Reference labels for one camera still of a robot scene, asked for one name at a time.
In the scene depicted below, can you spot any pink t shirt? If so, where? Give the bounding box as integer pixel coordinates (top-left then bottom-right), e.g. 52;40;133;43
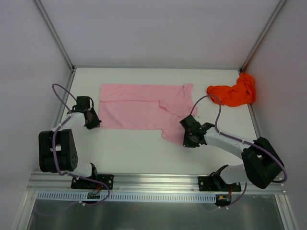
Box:
99;83;198;146

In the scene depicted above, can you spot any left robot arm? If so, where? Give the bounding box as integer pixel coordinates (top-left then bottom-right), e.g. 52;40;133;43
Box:
38;96;101;188

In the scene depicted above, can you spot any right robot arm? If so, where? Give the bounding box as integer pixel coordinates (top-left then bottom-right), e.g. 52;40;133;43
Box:
180;115;288;190

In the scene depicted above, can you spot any orange t shirt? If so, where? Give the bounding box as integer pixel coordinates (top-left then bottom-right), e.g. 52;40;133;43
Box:
207;72;256;107

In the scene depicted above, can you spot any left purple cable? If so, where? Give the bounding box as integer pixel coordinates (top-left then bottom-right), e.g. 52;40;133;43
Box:
52;83;111;207

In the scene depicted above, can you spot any purple cable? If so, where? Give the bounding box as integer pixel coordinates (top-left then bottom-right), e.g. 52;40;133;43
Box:
190;94;288;207
52;83;111;207

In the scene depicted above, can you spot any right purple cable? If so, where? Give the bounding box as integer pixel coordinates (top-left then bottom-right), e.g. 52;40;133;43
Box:
190;94;288;207

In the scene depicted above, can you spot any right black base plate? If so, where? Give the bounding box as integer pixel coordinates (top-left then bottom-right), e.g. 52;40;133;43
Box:
198;176;242;192

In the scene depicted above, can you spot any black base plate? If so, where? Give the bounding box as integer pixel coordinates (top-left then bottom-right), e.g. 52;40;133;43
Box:
71;174;114;190
198;176;242;192

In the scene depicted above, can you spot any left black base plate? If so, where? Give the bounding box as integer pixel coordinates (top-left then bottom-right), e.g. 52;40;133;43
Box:
71;174;114;190

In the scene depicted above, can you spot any aluminium mounting rail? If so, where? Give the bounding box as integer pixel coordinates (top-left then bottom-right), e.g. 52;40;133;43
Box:
26;171;286;194

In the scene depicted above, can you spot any slotted cable duct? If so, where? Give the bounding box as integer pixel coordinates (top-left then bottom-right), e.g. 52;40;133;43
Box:
36;191;216;204

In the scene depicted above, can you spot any left aluminium frame post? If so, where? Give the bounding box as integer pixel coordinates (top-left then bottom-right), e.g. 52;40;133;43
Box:
33;0;75;72

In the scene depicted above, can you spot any aluminium frame post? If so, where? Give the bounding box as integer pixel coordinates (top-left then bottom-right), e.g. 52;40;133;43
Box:
33;0;75;72
239;0;288;72

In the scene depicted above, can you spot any right aluminium frame post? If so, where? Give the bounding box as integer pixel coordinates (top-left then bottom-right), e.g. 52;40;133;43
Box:
239;0;288;72

